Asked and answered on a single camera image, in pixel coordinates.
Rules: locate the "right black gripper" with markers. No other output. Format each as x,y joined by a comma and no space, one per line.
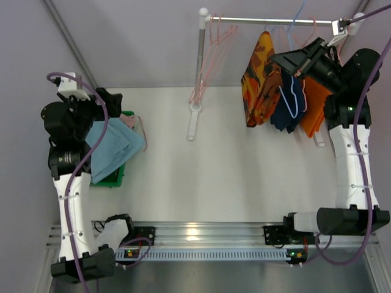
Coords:
308,57

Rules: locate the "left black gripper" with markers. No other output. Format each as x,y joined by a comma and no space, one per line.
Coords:
102,102

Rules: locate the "pink trousers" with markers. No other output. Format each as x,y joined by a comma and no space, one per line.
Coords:
132,120

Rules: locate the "orange patterned trousers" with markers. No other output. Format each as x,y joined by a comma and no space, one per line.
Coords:
260,83

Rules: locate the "light blue trousers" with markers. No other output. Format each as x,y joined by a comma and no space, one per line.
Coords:
118,145

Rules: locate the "pink hanger of blue trousers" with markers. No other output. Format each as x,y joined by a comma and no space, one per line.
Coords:
218,58

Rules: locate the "pink wire hanger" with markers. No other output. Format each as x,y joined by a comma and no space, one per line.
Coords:
205,20
337,56

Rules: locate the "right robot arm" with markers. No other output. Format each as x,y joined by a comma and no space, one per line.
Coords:
347,114

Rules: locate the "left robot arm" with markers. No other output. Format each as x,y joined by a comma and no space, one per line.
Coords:
83,256

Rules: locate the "pink hanger of orange trousers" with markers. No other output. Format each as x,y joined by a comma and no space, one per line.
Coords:
294,38

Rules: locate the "bright orange trousers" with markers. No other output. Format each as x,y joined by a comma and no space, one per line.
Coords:
315,95

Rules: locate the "navy blue trousers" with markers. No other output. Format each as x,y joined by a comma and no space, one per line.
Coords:
292,104

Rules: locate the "green plastic bin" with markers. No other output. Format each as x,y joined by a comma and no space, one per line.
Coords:
114,179

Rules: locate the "white metal clothes rack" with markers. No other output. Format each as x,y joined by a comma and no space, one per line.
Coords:
352,30

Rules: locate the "empty pink wire hanger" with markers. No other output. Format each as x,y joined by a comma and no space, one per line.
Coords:
337,56

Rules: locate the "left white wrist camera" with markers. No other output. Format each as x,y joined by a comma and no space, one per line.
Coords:
71,87

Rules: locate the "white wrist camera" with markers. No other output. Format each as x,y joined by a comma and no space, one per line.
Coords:
339,30
71,87

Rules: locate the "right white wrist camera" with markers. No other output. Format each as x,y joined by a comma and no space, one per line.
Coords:
339,30

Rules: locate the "aluminium mounting rail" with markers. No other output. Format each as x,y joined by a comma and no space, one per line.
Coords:
211,235

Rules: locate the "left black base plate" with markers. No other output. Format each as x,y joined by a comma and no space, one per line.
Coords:
146,232

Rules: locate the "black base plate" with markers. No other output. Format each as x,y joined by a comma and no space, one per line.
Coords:
278,235
146,232

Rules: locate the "slotted grey cable duct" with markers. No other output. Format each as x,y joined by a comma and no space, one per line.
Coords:
204,254

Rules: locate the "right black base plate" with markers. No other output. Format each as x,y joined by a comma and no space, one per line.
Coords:
278,235

